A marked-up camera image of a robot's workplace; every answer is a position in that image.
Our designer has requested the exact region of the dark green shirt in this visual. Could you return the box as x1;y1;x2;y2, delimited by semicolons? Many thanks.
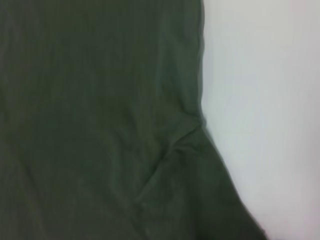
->
0;0;270;240

